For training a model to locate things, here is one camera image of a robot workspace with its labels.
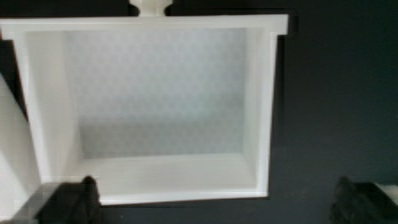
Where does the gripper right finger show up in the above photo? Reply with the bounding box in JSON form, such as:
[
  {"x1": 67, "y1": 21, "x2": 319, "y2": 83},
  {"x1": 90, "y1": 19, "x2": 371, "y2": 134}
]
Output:
[{"x1": 330, "y1": 177, "x2": 398, "y2": 224}]

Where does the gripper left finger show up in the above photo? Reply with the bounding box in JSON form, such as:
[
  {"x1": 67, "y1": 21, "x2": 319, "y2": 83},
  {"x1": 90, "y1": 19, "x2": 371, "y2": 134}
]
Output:
[{"x1": 35, "y1": 176, "x2": 103, "y2": 224}]

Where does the white drawer with knob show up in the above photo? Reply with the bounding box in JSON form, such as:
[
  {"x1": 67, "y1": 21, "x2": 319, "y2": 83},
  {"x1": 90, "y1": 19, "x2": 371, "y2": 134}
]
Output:
[{"x1": 0, "y1": 8, "x2": 289, "y2": 205}]

